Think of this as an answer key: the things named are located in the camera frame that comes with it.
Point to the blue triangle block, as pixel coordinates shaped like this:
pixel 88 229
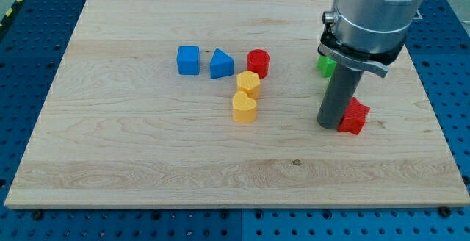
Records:
pixel 221 64

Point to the red cylinder block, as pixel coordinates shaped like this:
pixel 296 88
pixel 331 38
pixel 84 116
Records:
pixel 258 61

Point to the yellow heart block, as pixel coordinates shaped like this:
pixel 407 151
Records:
pixel 244 108

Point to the black yellow hazard tape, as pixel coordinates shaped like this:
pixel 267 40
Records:
pixel 11 13

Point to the yellow pentagon block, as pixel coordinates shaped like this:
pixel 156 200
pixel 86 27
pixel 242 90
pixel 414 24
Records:
pixel 249 82

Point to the green block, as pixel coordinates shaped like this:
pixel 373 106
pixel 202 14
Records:
pixel 326 66

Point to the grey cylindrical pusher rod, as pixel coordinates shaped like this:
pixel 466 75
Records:
pixel 341 88

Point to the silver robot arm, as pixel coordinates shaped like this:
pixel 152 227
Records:
pixel 366 35

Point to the red star block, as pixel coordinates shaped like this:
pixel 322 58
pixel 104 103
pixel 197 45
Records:
pixel 354 117

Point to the blue cube block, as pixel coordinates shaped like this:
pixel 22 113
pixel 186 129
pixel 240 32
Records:
pixel 188 60

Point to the wooden board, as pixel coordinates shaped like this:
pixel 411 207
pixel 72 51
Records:
pixel 121 128

